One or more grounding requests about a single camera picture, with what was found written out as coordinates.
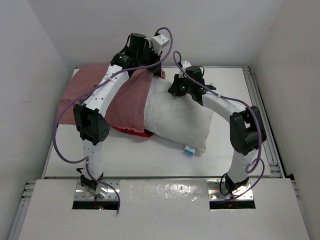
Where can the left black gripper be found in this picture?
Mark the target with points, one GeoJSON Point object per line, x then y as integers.
{"type": "Point", "coordinates": [157, 58]}

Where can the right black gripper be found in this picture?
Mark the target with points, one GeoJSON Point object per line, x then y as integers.
{"type": "Point", "coordinates": [176, 88]}

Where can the white pillow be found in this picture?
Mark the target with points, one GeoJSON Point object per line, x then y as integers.
{"type": "Point", "coordinates": [177, 119]}

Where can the pink patterned pillowcase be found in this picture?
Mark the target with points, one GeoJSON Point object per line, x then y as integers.
{"type": "Point", "coordinates": [126, 111]}

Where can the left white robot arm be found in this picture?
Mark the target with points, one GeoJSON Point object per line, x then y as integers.
{"type": "Point", "coordinates": [90, 115]}

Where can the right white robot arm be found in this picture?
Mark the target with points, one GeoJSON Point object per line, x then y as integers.
{"type": "Point", "coordinates": [246, 129]}

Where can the blue pillow label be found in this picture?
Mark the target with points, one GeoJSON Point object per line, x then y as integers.
{"type": "Point", "coordinates": [189, 150]}

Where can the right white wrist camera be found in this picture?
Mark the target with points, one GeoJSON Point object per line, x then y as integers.
{"type": "Point", "coordinates": [184, 66]}

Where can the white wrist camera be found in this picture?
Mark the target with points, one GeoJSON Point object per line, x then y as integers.
{"type": "Point", "coordinates": [184, 66]}
{"type": "Point", "coordinates": [159, 42]}

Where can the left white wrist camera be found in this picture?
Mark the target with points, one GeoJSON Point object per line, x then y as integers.
{"type": "Point", "coordinates": [159, 42]}

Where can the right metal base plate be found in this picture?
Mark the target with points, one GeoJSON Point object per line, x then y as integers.
{"type": "Point", "coordinates": [217, 191]}

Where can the metal base plate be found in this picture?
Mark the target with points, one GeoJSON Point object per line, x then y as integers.
{"type": "Point", "coordinates": [217, 191]}
{"type": "Point", "coordinates": [102, 193]}

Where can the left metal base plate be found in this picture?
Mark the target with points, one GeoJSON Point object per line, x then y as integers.
{"type": "Point", "coordinates": [102, 193]}

